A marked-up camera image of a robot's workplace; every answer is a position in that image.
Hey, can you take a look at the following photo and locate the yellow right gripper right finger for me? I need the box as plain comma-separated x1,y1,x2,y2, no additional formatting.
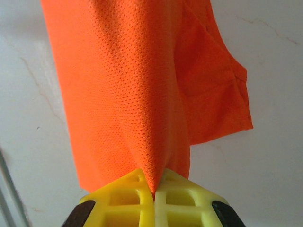
153,167,242,227

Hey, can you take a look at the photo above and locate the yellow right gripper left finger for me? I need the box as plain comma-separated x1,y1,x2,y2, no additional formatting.
62,167,156,227

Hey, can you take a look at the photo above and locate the orange t-shirt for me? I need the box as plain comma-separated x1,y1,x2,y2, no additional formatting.
39,0,254,193

